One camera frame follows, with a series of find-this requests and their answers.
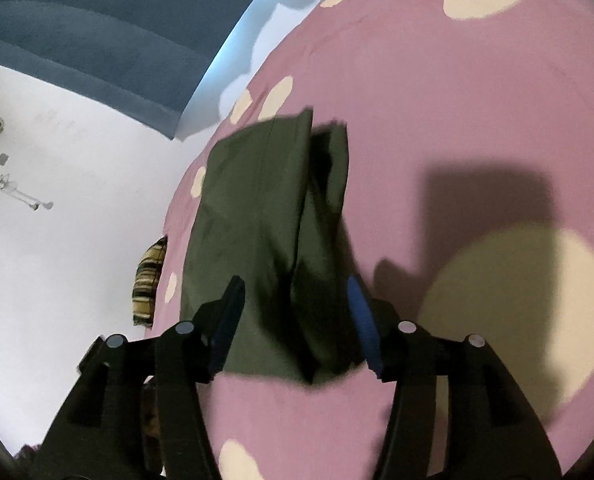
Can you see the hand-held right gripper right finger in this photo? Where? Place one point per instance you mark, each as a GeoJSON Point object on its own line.
{"type": "Point", "coordinates": [363, 322]}

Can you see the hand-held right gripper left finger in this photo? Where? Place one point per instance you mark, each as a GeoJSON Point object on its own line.
{"type": "Point", "coordinates": [227, 320]}

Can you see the dark green zip jacket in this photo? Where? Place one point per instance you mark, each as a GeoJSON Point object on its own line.
{"type": "Point", "coordinates": [247, 210]}

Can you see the yellow black striped cloth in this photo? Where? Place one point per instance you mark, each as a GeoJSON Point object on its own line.
{"type": "Point", "coordinates": [149, 280]}

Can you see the pink polka dot bedsheet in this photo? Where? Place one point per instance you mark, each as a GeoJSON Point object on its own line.
{"type": "Point", "coordinates": [477, 110]}

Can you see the blue curtain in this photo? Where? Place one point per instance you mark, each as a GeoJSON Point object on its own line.
{"type": "Point", "coordinates": [102, 35]}

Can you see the metal wall rack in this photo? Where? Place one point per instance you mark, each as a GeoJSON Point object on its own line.
{"type": "Point", "coordinates": [12, 186]}

